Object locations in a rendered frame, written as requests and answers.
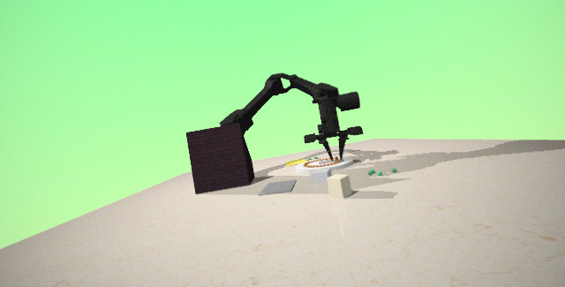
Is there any beige cube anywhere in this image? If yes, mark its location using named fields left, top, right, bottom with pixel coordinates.
left=327, top=175, right=351, bottom=199

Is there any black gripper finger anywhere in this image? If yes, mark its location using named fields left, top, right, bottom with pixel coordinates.
left=319, top=141, right=334, bottom=162
left=338, top=138, right=350, bottom=160

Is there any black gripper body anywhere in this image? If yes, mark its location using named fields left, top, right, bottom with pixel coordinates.
left=304, top=112, right=363, bottom=144

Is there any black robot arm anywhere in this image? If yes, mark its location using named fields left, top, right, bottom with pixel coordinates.
left=219, top=72, right=360, bottom=135

